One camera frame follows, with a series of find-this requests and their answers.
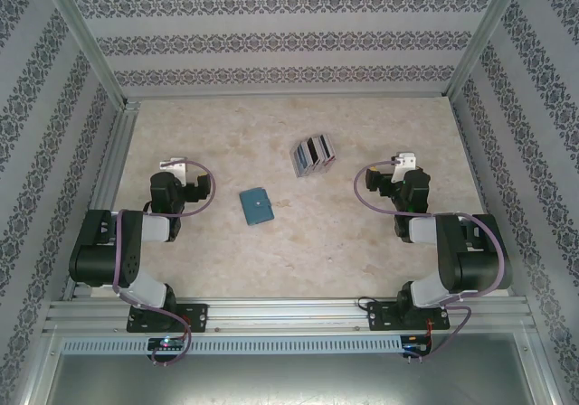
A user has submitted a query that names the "aluminium back rail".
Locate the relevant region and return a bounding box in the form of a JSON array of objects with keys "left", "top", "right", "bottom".
[{"left": 121, "top": 90, "right": 456, "bottom": 104}]

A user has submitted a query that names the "aluminium frame post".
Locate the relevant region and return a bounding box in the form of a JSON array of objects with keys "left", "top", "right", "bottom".
[
  {"left": 445, "top": 0, "right": 530, "bottom": 101},
  {"left": 38, "top": 0, "right": 130, "bottom": 110}
]

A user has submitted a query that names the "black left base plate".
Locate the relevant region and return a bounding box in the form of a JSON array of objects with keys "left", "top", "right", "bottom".
[{"left": 126, "top": 303, "right": 210, "bottom": 334}]

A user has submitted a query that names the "teal card holder wallet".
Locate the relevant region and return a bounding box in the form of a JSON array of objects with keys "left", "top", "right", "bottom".
[{"left": 238, "top": 187, "right": 276, "bottom": 227}]

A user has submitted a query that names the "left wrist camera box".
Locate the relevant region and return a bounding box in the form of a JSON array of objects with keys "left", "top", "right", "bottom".
[{"left": 158, "top": 156, "right": 189, "bottom": 184}]

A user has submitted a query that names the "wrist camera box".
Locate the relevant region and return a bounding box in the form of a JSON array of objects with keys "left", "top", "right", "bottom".
[
  {"left": 391, "top": 151, "right": 418, "bottom": 183},
  {"left": 158, "top": 156, "right": 189, "bottom": 184}
]

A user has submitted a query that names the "controller board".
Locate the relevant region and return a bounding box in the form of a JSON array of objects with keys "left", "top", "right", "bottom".
[
  {"left": 402, "top": 334, "right": 433, "bottom": 356},
  {"left": 147, "top": 336, "right": 186, "bottom": 352}
]

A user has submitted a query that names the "stack of cards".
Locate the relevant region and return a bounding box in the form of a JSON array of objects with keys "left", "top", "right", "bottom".
[{"left": 289, "top": 132, "right": 337, "bottom": 180}]

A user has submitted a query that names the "left controller board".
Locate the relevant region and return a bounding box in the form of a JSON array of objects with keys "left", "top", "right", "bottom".
[{"left": 147, "top": 336, "right": 186, "bottom": 352}]

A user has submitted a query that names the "slotted grey cable duct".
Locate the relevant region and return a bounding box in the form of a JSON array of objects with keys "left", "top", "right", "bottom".
[{"left": 61, "top": 335, "right": 403, "bottom": 354}]

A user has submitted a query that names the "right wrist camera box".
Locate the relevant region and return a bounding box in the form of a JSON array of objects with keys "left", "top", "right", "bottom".
[{"left": 391, "top": 151, "right": 418, "bottom": 183}]

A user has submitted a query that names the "aluminium front rail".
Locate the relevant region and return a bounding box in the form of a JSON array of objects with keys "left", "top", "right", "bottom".
[{"left": 44, "top": 297, "right": 535, "bottom": 334}]

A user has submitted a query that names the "blue credit card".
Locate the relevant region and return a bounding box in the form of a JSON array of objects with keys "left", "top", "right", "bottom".
[{"left": 290, "top": 144, "right": 314, "bottom": 179}]

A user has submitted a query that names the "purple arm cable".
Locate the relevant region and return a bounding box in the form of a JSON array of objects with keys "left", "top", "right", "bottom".
[
  {"left": 354, "top": 160, "right": 507, "bottom": 364},
  {"left": 112, "top": 159, "right": 217, "bottom": 369}
]

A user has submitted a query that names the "grey metal sheet panel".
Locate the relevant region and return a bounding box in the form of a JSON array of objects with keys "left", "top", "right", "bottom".
[{"left": 26, "top": 353, "right": 557, "bottom": 405}]

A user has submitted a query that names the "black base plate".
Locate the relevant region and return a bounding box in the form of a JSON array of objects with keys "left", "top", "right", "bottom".
[
  {"left": 366, "top": 300, "right": 451, "bottom": 333},
  {"left": 126, "top": 303, "right": 210, "bottom": 334}
]

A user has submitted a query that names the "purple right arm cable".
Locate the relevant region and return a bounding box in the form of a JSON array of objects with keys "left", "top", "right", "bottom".
[{"left": 354, "top": 160, "right": 507, "bottom": 364}]

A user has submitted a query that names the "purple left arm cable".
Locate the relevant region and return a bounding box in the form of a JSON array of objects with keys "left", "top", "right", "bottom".
[{"left": 112, "top": 159, "right": 217, "bottom": 369}]

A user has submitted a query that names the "aluminium side rail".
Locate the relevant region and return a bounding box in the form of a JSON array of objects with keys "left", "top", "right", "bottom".
[{"left": 62, "top": 101, "right": 141, "bottom": 300}]

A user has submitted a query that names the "right controller board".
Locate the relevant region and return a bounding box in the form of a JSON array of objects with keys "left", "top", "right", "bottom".
[{"left": 402, "top": 334, "right": 433, "bottom": 356}]

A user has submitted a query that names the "white purple credit card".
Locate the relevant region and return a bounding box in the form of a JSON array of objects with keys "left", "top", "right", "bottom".
[{"left": 314, "top": 135, "right": 330, "bottom": 170}]

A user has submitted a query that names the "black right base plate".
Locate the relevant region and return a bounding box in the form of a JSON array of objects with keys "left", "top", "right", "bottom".
[{"left": 366, "top": 300, "right": 451, "bottom": 333}]

